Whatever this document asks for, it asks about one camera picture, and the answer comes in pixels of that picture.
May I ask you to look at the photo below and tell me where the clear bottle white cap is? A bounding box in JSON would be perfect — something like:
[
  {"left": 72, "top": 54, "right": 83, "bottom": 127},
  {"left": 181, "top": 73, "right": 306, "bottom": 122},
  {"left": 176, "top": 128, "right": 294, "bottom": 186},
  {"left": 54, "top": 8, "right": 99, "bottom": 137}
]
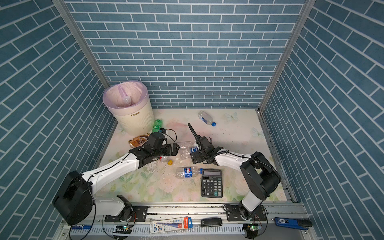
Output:
[{"left": 177, "top": 141, "right": 198, "bottom": 152}]

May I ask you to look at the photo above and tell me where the pepsi label bottle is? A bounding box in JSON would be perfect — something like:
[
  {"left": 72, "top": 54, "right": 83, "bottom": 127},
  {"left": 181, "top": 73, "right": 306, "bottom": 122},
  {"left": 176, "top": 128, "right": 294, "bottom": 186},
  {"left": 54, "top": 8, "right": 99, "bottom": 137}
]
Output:
[{"left": 176, "top": 167, "right": 203, "bottom": 179}]

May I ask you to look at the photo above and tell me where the left small circuit board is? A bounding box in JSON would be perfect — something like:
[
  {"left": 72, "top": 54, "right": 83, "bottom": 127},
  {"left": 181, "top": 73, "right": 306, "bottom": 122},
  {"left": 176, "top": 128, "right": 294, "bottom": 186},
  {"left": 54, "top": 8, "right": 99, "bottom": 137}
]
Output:
[{"left": 113, "top": 225, "right": 133, "bottom": 235}]

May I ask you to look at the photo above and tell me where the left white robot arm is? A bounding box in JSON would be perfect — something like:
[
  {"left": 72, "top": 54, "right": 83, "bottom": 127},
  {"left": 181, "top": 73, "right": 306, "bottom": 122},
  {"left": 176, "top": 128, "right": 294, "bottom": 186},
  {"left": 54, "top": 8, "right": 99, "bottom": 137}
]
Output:
[{"left": 53, "top": 133, "right": 180, "bottom": 226}]

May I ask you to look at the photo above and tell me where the black car key fob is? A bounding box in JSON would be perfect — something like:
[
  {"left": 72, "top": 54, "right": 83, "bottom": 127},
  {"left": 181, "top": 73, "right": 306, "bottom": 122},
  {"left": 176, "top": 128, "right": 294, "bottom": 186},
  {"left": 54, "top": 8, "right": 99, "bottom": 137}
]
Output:
[{"left": 201, "top": 218, "right": 223, "bottom": 227}]

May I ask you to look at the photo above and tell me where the blue black utility tool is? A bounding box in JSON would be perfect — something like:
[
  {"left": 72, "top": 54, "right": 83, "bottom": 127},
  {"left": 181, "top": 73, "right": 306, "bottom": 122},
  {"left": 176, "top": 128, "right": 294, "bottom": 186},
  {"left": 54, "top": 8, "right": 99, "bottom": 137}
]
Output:
[{"left": 274, "top": 218, "right": 313, "bottom": 231}]

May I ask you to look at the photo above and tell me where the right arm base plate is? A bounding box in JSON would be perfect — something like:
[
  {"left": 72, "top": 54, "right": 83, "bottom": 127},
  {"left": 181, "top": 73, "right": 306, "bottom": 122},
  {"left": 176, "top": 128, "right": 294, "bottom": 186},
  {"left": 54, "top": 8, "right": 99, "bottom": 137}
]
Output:
[{"left": 223, "top": 204, "right": 268, "bottom": 222}]

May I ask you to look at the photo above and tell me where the blue marker pen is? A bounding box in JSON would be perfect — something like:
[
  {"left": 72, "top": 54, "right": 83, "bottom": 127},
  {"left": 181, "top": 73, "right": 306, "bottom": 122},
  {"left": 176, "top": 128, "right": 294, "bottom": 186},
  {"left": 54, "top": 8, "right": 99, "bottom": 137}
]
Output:
[{"left": 71, "top": 225, "right": 92, "bottom": 230}]

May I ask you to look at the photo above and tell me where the red white toothpaste box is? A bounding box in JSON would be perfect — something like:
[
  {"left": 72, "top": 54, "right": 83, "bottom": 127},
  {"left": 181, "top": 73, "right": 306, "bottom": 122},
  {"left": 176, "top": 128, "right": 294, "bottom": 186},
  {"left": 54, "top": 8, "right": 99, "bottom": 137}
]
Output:
[{"left": 150, "top": 217, "right": 194, "bottom": 234}]

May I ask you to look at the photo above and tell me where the clear bottle blue cap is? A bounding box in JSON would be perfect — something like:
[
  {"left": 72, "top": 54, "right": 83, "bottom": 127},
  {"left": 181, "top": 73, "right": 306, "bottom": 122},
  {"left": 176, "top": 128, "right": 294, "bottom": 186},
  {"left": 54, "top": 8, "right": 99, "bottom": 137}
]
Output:
[{"left": 198, "top": 111, "right": 216, "bottom": 127}]

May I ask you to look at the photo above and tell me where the green plastic bottle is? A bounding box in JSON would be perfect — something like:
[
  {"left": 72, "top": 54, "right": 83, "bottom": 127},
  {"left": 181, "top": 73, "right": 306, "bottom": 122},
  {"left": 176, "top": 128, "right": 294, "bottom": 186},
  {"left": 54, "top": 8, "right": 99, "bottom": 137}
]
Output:
[{"left": 152, "top": 119, "right": 163, "bottom": 133}]

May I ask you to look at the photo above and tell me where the right small circuit board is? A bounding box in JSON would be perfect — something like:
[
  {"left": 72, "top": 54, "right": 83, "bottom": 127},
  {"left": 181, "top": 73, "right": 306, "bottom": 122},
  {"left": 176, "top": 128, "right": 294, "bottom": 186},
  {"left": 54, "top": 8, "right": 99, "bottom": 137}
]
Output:
[{"left": 245, "top": 224, "right": 263, "bottom": 232}]

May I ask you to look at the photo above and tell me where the white plastic trash bin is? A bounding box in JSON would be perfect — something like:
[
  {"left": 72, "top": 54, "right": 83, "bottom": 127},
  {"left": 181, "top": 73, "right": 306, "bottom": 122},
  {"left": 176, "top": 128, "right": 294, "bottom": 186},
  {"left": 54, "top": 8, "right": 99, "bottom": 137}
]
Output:
[{"left": 102, "top": 80, "right": 155, "bottom": 136}]

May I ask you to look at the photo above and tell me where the brown coffee bottle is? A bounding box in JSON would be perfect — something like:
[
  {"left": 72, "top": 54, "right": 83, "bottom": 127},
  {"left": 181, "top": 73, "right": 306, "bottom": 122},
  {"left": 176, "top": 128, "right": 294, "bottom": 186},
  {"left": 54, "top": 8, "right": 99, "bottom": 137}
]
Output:
[{"left": 128, "top": 134, "right": 149, "bottom": 148}]

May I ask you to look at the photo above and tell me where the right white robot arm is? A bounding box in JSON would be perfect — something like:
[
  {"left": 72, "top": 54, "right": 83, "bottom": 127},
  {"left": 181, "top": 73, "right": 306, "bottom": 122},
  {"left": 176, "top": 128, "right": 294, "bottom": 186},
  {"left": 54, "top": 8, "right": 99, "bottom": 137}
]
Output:
[{"left": 191, "top": 135, "right": 281, "bottom": 220}]

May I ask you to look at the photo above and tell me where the black desk calculator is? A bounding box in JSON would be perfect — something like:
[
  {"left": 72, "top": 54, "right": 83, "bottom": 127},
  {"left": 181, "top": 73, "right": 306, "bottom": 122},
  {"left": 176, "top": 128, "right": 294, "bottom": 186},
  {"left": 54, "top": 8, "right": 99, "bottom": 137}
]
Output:
[{"left": 201, "top": 169, "right": 223, "bottom": 199}]

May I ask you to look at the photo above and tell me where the small circuit board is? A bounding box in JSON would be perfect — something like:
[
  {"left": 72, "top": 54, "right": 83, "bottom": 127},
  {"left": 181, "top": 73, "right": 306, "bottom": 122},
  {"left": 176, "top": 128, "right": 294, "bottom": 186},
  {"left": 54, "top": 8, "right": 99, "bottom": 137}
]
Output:
[
  {"left": 245, "top": 224, "right": 263, "bottom": 232},
  {"left": 113, "top": 225, "right": 133, "bottom": 235}
]

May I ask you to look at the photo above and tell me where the blue-label water bottle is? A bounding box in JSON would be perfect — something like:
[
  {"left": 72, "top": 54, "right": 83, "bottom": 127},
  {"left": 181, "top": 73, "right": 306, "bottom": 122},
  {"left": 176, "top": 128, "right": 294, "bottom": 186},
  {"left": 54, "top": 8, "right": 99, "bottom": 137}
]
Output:
[{"left": 180, "top": 147, "right": 198, "bottom": 160}]

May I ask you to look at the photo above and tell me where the aluminium rail frame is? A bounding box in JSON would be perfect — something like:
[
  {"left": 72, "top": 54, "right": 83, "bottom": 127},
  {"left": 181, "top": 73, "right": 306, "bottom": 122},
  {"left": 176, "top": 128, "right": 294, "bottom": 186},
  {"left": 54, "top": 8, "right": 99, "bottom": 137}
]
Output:
[{"left": 53, "top": 203, "right": 315, "bottom": 240}]

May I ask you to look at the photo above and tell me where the red-label bottle yellow cap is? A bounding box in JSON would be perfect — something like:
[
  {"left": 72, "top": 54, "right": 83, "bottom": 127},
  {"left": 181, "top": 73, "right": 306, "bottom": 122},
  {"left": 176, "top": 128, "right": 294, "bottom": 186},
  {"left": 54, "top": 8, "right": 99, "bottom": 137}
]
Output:
[{"left": 160, "top": 156, "right": 173, "bottom": 166}]

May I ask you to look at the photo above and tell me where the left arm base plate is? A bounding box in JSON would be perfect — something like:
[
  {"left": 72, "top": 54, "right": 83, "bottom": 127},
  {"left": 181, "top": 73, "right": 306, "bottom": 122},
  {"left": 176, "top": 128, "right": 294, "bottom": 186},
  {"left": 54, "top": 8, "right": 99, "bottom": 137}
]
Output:
[{"left": 104, "top": 206, "right": 149, "bottom": 223}]

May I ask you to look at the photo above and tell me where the white bottle red cap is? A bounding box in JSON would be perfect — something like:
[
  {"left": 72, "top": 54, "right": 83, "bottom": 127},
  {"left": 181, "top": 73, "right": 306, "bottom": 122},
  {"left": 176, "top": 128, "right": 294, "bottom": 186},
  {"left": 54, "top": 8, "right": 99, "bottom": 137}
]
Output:
[{"left": 122, "top": 96, "right": 132, "bottom": 108}]

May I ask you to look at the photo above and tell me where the pink bin liner bag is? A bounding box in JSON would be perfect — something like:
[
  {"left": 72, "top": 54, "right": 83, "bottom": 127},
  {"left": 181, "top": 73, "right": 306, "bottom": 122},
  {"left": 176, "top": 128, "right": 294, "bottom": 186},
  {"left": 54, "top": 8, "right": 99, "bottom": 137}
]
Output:
[{"left": 103, "top": 81, "right": 150, "bottom": 116}]

